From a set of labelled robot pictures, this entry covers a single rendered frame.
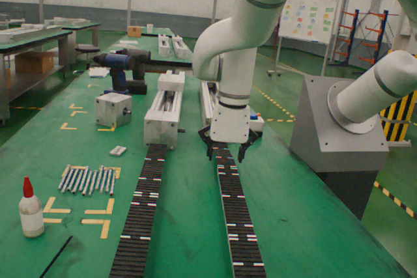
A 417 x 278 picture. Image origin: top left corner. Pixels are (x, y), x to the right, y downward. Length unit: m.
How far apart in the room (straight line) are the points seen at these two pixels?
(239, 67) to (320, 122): 0.35
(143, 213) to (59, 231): 0.16
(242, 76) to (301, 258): 0.42
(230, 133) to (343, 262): 0.40
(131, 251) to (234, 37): 0.44
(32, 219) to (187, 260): 0.28
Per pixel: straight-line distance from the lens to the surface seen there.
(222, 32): 0.66
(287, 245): 0.65
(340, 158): 0.99
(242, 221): 0.62
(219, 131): 0.79
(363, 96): 0.95
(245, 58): 0.74
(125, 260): 0.52
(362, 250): 0.71
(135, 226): 0.58
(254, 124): 1.12
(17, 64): 4.86
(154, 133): 0.93
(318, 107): 1.00
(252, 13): 0.58
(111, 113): 1.10
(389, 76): 0.89
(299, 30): 6.98
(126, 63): 1.28
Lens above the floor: 1.18
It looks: 19 degrees down
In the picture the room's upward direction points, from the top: 7 degrees clockwise
